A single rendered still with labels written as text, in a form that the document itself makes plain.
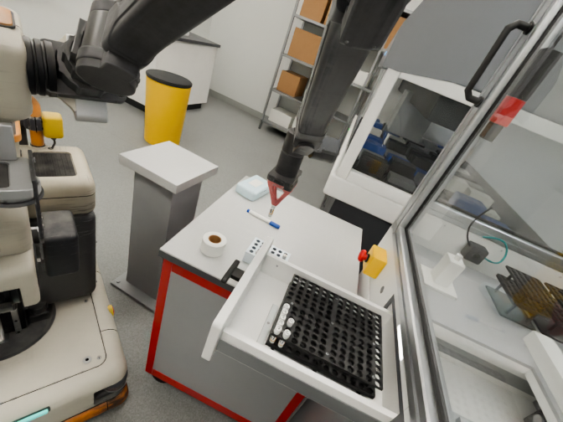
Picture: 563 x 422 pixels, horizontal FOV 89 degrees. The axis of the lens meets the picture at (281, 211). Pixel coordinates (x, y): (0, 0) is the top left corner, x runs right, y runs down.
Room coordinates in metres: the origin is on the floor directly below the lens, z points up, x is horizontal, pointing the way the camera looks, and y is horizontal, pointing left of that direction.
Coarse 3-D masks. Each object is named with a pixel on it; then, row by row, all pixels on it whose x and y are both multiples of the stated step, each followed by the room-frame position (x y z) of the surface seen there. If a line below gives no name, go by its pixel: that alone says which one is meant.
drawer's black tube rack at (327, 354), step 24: (312, 288) 0.50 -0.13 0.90; (312, 312) 0.43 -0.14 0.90; (336, 312) 0.46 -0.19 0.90; (360, 312) 0.49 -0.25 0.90; (312, 336) 0.38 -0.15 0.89; (336, 336) 0.42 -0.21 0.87; (360, 336) 0.42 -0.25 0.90; (312, 360) 0.35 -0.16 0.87; (336, 360) 0.34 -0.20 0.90; (360, 360) 0.39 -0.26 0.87; (360, 384) 0.34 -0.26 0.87
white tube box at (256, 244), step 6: (258, 240) 0.72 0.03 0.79; (252, 246) 0.68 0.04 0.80; (258, 246) 0.69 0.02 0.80; (246, 252) 0.65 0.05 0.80; (252, 252) 0.67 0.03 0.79; (270, 252) 0.69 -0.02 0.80; (276, 252) 0.70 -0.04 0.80; (282, 252) 0.71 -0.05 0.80; (246, 258) 0.65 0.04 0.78; (252, 258) 0.65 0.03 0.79; (288, 258) 0.69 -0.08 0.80
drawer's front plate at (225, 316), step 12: (264, 252) 0.52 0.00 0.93; (252, 264) 0.47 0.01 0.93; (252, 276) 0.45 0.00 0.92; (240, 288) 0.39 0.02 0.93; (228, 300) 0.35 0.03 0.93; (240, 300) 0.40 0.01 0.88; (228, 312) 0.33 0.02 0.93; (216, 324) 0.30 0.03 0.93; (228, 324) 0.36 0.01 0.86; (216, 336) 0.30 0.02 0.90; (204, 348) 0.30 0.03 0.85
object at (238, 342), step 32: (256, 288) 0.49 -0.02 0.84; (256, 320) 0.41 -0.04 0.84; (384, 320) 0.52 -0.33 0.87; (224, 352) 0.31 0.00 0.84; (256, 352) 0.31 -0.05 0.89; (384, 352) 0.45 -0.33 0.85; (288, 384) 0.30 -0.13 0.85; (320, 384) 0.30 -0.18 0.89; (384, 384) 0.38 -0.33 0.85; (352, 416) 0.29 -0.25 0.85; (384, 416) 0.29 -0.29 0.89
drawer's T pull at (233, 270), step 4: (236, 260) 0.48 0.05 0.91; (232, 264) 0.46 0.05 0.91; (236, 264) 0.47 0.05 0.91; (232, 268) 0.45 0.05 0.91; (236, 268) 0.45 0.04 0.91; (228, 272) 0.43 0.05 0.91; (232, 272) 0.44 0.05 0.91; (236, 272) 0.44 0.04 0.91; (240, 272) 0.45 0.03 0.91; (244, 272) 0.45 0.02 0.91; (224, 276) 0.42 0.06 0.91; (228, 276) 0.42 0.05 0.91; (232, 276) 0.43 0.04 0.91; (236, 276) 0.43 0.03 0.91; (240, 276) 0.44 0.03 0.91; (220, 280) 0.41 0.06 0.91; (224, 280) 0.41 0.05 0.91; (236, 280) 0.43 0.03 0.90
